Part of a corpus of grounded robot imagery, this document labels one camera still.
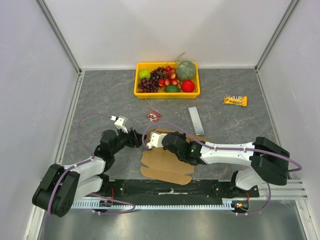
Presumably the upper purple grape bunch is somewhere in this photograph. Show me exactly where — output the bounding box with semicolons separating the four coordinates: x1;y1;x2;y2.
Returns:
150;67;167;81

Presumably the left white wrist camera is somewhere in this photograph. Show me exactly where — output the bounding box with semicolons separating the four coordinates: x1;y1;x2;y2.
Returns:
110;115;129;134

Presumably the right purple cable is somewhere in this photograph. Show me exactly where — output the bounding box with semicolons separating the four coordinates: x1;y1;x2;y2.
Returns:
141;121;303;216

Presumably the silver toothpaste box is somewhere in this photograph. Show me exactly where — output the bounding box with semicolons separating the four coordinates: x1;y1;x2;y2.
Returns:
188;106;205;136

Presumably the slotted cable duct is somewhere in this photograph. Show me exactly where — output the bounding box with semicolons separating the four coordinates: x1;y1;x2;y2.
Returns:
71;197;235;211

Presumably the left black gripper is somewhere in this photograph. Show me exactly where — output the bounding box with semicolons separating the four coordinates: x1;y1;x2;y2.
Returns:
111;126;148;155

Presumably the yellow candy bag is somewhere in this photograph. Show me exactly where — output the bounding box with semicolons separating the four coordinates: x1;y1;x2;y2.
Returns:
223;94;248;107

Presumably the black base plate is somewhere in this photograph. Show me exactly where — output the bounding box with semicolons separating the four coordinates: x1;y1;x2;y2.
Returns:
96;179;260;200

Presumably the green apple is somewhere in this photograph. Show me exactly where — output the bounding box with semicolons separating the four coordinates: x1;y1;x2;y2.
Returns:
138;69;151;80

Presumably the red sachet packet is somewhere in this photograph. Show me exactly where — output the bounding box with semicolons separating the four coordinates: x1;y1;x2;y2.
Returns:
146;108;163;123

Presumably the red grape bunch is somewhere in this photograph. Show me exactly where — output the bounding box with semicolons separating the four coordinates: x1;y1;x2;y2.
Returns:
158;65;181;91

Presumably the red apple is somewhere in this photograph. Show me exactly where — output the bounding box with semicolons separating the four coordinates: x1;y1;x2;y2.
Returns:
181;79;195;93

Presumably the brown cardboard box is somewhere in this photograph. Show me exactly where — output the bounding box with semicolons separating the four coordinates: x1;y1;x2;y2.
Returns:
139;127;208;186

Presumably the yellow plastic bin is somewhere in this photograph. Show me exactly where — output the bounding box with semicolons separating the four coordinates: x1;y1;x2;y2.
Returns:
133;62;201;99

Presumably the netted green melon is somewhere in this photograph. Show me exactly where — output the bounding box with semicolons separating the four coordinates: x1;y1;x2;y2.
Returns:
176;60;197;81

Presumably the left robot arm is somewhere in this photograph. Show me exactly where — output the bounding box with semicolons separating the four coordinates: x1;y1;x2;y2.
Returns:
31;128;146;217

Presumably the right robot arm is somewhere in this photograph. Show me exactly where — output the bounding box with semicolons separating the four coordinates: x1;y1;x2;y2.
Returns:
161;132;290;197

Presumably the green avocado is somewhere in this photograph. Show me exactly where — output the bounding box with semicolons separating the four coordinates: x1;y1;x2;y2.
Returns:
164;84;180;93

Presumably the dark purple grape bunch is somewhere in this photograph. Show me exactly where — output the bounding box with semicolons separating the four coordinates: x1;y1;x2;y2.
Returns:
137;77;159;93

